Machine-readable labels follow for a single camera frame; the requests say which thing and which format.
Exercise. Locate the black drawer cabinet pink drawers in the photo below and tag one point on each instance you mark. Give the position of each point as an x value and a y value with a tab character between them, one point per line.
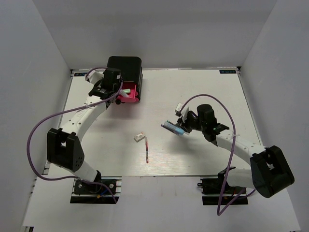
131	72

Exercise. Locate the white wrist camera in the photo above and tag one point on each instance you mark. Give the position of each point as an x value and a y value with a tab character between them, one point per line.
181	111
93	77

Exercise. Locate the blue label sticker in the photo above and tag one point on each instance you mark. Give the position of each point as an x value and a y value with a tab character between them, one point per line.
227	71
82	74

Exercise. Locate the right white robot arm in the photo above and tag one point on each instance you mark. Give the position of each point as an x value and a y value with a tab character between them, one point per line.
269	172

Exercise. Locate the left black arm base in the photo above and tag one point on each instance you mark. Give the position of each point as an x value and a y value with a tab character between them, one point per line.
83	193

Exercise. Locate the left blue label sticker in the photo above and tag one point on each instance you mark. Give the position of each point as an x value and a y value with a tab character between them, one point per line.
82	74

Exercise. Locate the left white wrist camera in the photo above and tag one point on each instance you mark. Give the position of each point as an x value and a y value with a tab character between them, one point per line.
93	77

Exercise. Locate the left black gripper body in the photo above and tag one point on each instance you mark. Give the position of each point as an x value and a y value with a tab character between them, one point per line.
115	90

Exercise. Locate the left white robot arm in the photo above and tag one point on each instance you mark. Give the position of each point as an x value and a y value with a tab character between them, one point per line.
64	147

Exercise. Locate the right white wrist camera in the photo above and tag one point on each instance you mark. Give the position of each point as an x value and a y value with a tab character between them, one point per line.
181	111

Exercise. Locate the blue highlighter marker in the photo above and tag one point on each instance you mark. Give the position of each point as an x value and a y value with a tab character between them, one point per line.
175	129

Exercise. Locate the red gel pen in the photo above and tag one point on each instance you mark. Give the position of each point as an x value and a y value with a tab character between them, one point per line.
146	149

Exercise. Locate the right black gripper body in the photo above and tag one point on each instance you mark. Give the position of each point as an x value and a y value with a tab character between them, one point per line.
192	122

